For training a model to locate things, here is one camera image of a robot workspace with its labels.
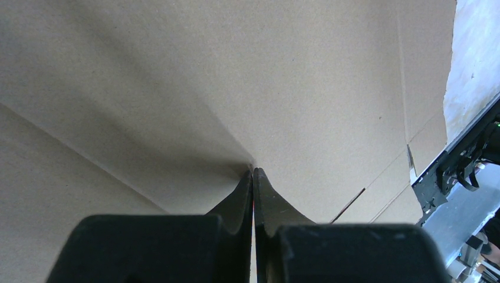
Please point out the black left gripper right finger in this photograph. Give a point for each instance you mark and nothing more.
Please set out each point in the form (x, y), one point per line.
(292, 248)

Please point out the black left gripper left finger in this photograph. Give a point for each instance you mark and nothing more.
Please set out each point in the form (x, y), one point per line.
(214, 247)

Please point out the large cardboard box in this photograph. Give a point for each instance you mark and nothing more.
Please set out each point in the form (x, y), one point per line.
(161, 106)

